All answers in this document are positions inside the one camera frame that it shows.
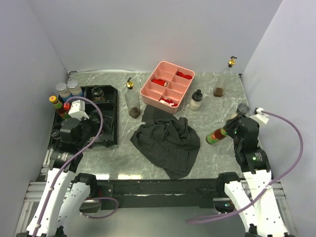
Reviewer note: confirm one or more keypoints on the red yellow cap sauce bottle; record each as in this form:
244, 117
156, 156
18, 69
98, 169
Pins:
59, 107

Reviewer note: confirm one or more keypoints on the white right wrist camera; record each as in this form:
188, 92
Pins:
260, 117

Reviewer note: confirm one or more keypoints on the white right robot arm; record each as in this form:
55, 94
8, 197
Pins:
259, 213

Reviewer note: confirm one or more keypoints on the black cap brown powder bottle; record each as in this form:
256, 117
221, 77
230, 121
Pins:
97, 94

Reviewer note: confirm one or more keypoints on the tall gold spout oil bottle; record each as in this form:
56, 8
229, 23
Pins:
132, 99

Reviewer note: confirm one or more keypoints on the red white item front compartment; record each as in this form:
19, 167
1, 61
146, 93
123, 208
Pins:
168, 102

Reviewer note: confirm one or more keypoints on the blue label spice jar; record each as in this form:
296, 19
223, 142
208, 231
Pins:
74, 88
63, 91

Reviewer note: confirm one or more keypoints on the red item middle compartment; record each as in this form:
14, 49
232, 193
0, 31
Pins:
160, 82

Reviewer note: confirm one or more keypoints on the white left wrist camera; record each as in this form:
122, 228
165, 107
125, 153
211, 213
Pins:
76, 109

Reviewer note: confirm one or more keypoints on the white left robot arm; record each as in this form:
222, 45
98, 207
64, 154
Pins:
65, 189

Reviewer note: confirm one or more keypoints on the dark lid beige powder jar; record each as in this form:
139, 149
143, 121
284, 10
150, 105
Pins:
242, 109

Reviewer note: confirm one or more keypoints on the pink divided storage box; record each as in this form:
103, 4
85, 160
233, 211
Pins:
176, 89

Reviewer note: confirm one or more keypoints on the red label sauce bottle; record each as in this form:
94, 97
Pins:
216, 136

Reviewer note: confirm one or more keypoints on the black cap white powder bottle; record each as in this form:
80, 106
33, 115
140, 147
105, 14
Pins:
196, 100

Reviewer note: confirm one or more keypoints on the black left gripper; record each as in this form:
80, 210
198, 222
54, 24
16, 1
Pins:
96, 126

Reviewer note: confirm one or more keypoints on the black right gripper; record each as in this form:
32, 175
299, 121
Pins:
229, 125

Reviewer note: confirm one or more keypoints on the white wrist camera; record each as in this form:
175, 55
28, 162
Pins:
260, 117
76, 109

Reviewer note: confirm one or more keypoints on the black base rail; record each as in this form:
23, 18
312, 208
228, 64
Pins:
164, 193

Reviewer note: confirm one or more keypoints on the red item back compartment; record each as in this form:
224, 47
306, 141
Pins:
180, 74

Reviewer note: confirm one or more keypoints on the black divided organizer tray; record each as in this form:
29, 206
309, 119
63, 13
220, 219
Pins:
109, 108

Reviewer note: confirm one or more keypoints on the tall gold spout sauce bottle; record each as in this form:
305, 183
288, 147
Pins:
224, 77

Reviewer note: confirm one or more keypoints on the dark spice jar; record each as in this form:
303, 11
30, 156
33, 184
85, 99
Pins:
55, 134

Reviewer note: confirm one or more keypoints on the aluminium frame rail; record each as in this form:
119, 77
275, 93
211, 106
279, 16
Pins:
35, 190

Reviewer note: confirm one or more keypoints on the dark striped cloth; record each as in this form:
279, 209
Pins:
167, 142

